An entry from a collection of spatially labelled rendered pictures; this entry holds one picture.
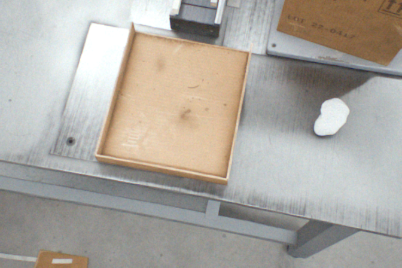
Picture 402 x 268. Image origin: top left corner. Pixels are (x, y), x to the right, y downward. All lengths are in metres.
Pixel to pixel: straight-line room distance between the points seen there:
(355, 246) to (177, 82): 1.04
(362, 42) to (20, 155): 0.70
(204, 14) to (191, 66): 0.11
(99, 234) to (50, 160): 0.83
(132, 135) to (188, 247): 0.85
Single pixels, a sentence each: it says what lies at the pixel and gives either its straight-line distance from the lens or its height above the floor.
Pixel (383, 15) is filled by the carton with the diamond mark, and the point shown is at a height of 1.01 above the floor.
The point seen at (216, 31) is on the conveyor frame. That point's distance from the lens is 1.12.
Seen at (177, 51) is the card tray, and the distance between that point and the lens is 1.12.
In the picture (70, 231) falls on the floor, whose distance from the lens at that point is 1.89.
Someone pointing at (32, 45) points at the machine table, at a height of 0.83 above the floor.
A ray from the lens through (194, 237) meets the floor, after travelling 1.84.
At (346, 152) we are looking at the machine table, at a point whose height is 0.83.
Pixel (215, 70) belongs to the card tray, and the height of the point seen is 0.83.
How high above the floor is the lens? 1.82
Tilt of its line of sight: 70 degrees down
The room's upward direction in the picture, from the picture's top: 2 degrees clockwise
